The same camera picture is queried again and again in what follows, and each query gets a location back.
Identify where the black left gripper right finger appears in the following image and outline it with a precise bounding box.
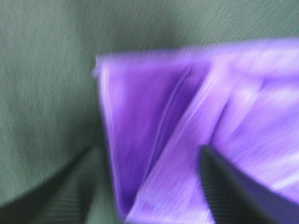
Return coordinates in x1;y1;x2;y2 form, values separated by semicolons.
198;145;299;224

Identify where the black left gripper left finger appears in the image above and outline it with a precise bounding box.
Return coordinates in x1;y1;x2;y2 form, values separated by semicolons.
0;147;100;224

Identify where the purple microfiber towel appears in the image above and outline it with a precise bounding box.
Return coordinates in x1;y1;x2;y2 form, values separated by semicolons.
93;39;299;224

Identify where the black fabric table cover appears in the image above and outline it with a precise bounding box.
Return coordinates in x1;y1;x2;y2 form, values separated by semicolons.
0;0;299;224

